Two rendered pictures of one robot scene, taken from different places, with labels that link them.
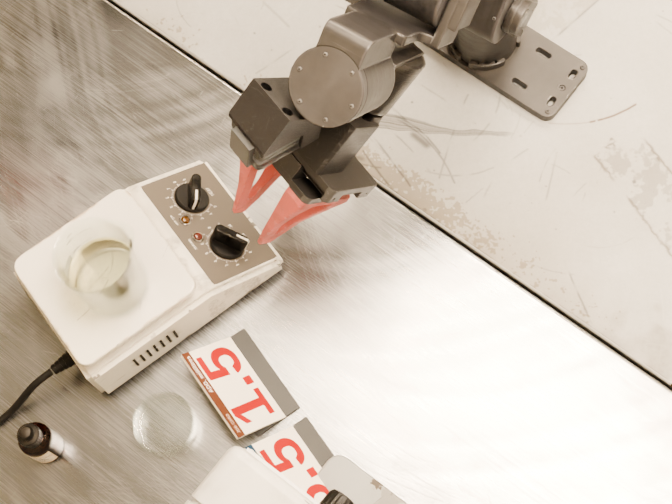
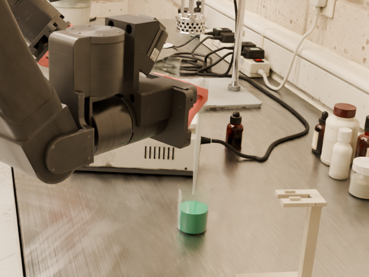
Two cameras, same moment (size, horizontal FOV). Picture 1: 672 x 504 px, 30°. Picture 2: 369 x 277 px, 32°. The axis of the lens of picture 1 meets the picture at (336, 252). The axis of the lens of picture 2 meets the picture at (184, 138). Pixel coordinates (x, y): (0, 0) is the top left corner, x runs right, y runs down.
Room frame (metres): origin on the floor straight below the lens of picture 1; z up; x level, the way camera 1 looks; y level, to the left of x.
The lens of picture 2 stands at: (1.25, 0.62, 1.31)
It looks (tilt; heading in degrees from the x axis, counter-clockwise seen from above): 21 degrees down; 203
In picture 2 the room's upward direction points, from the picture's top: 4 degrees clockwise
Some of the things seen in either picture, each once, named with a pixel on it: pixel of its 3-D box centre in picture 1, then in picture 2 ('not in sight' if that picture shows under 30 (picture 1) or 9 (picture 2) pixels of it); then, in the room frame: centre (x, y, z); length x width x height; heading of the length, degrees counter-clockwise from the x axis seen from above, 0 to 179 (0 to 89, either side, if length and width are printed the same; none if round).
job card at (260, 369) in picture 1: (240, 382); not in sight; (0.28, 0.10, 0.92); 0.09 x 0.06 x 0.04; 24
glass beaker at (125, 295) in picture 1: (107, 268); (158, 83); (0.37, 0.19, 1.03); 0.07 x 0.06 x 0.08; 114
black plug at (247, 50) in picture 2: not in sight; (250, 53); (-0.24, 0.14, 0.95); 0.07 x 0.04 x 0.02; 131
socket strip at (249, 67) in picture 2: not in sight; (231, 49); (-0.36, 0.04, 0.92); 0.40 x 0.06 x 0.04; 41
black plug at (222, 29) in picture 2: not in sight; (218, 32); (-0.42, -0.02, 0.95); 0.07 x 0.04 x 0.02; 131
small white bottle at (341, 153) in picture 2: not in sight; (341, 153); (0.28, 0.47, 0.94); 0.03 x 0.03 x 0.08
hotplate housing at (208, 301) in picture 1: (140, 274); (143, 137); (0.39, 0.18, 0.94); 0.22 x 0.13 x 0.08; 116
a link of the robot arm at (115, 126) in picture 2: not in sight; (96, 120); (0.72, 0.29, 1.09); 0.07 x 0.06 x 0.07; 165
